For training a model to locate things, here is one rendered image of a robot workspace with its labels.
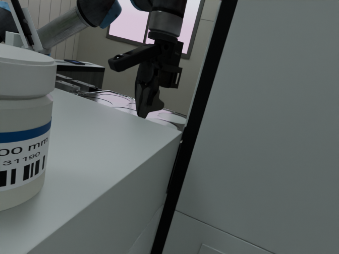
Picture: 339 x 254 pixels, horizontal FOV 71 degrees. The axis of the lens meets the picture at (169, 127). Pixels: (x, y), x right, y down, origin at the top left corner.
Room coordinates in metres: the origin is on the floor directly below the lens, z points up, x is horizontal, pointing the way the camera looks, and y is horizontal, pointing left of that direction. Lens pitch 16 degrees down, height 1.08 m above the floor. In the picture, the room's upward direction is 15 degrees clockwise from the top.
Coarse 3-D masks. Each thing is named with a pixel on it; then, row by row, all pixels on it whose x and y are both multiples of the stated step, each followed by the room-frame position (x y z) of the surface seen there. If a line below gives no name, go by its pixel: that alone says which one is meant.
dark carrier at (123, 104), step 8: (88, 96) 0.72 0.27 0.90; (96, 96) 0.74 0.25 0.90; (104, 96) 0.78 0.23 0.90; (112, 96) 0.81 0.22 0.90; (120, 96) 0.83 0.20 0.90; (104, 104) 0.68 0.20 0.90; (112, 104) 0.70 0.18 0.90; (120, 104) 0.72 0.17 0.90; (128, 104) 0.75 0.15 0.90; (128, 112) 0.66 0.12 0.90; (136, 112) 0.68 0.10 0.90; (152, 112) 0.73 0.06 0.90; (160, 112) 0.75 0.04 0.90; (168, 112) 0.78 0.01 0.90
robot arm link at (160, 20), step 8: (152, 16) 0.58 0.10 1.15; (160, 16) 0.56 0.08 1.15; (168, 16) 0.56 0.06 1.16; (176, 16) 0.57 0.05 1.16; (152, 24) 0.57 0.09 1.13; (160, 24) 0.56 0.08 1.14; (168, 24) 0.56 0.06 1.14; (176, 24) 0.57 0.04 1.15; (160, 32) 0.57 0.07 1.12; (168, 32) 0.56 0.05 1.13; (176, 32) 0.57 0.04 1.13
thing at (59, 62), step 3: (54, 60) 0.86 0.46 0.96; (57, 60) 0.88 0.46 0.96; (60, 60) 0.90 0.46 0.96; (63, 60) 0.92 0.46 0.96; (57, 63) 0.81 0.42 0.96; (60, 63) 0.82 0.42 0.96; (63, 63) 0.84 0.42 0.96; (66, 63) 0.86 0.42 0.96; (69, 63) 0.88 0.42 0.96; (72, 63) 0.90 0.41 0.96; (87, 63) 1.04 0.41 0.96; (90, 63) 1.05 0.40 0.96; (84, 66) 0.93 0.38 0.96; (87, 66) 0.95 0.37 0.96; (90, 66) 0.97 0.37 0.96; (93, 66) 0.99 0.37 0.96; (96, 66) 1.02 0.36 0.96; (99, 66) 1.04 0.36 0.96
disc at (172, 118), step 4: (160, 116) 0.70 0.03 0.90; (164, 116) 0.71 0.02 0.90; (168, 116) 0.73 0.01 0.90; (172, 116) 0.74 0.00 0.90; (176, 116) 0.75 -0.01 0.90; (180, 116) 0.77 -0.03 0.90; (168, 120) 0.68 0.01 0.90; (172, 120) 0.69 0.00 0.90; (176, 120) 0.70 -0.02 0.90; (180, 120) 0.71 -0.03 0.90; (184, 120) 0.73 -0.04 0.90
